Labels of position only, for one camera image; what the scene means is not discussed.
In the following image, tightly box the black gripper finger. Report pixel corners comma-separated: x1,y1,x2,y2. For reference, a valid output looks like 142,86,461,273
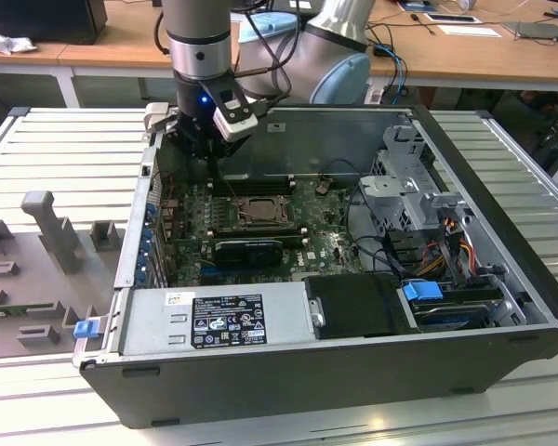
212,136,244,187
165,114,214,187

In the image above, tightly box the metal wire locking lever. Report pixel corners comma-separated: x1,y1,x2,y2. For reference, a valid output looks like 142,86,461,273
220,171,243,208
241,219,295,230

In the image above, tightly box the silver green CPU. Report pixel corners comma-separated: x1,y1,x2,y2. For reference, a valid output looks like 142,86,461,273
248,202,280,218

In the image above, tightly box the metal socket cover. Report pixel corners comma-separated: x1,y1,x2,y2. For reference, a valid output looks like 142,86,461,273
239,197,291,227

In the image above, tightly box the CPU socket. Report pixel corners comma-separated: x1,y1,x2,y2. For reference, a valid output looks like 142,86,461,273
234,195,295,230

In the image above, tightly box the grey plastic case latch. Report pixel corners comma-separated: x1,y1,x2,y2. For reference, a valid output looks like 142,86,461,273
143,102,178,137

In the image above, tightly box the black graphics card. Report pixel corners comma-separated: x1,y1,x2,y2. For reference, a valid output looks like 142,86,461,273
213,239,284,269

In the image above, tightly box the wooden desk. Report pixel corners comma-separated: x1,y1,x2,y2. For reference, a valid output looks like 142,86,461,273
366,0,558,94
0,0,243,111

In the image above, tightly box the green motherboard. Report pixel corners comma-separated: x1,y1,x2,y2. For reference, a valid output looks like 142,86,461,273
160,178,368,287

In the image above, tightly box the silver metal drive cage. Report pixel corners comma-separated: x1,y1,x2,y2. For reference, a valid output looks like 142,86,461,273
357,124,475,243

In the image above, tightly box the black computer box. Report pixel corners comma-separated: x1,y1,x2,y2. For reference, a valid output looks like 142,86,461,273
0,0,108,46

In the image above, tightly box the grey power supply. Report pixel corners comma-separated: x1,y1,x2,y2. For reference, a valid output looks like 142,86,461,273
120,282,317,354

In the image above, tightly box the crumpled white paper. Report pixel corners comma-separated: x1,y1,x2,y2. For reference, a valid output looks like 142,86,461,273
0,25,39,56

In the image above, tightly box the grey parts rack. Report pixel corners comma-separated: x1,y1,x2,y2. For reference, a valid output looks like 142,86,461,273
0,190,127,361

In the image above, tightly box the hard disk in blue carrier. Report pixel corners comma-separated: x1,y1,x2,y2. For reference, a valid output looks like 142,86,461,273
401,278,492,334

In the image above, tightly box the green RAM stick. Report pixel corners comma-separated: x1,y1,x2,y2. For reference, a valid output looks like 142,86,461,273
0,302,57,321

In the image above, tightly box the black PC case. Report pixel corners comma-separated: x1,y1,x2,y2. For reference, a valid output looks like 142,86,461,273
69,102,558,428

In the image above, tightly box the white flat tablet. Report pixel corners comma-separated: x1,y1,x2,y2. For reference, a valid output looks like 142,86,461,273
422,12,481,24

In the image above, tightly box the white paper sheet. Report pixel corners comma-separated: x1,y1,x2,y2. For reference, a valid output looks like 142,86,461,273
437,22,502,39

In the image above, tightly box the black office chair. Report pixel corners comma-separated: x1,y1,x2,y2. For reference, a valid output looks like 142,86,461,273
518,87,558,176

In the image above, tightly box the dark grey folder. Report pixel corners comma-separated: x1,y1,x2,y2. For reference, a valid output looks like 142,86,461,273
500,19,558,42

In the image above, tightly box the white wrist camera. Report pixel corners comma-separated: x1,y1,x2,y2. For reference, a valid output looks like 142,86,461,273
212,104,260,143

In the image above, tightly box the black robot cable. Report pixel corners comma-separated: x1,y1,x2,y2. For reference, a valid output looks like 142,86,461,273
153,0,293,112

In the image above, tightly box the thin black wire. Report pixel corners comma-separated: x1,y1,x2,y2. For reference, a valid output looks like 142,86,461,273
325,158,360,187

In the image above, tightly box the blue cable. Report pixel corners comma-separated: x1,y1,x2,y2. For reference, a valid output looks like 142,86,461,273
389,44,409,101

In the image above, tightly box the yellow orange wire bundle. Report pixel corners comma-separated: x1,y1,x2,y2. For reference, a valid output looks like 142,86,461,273
418,217,480,278

